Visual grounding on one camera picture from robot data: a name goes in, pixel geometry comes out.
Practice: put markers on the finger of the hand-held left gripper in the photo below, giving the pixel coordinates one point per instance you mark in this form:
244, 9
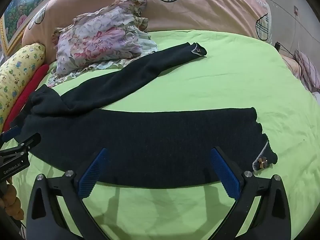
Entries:
11, 133
26, 142

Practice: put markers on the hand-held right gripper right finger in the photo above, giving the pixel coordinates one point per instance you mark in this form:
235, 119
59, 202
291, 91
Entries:
226, 175

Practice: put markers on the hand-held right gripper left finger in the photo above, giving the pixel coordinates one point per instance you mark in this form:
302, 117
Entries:
92, 172

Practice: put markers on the black knit pants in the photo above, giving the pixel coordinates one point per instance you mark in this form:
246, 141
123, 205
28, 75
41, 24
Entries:
150, 142

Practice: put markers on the person's left hand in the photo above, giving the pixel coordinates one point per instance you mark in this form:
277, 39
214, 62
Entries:
13, 202

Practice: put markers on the red towel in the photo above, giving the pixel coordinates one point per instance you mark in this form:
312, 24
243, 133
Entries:
27, 90

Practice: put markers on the yellow cartoon print pillow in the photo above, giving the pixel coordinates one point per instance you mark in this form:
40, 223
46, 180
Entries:
17, 70

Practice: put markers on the green bed sheet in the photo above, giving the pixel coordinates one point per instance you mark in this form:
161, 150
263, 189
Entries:
225, 80

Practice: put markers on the floral ruffled cloth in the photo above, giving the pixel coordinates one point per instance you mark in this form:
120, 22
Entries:
100, 37

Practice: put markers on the gold framed flower painting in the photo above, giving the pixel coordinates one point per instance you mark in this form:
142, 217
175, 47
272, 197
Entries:
25, 5

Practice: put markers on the pink plaid pillow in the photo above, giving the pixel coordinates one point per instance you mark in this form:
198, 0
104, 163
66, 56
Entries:
305, 67

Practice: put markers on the black charger plug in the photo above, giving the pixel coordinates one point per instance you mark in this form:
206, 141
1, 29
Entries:
277, 45

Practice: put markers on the wall socket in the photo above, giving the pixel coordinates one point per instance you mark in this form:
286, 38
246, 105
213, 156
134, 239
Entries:
295, 10

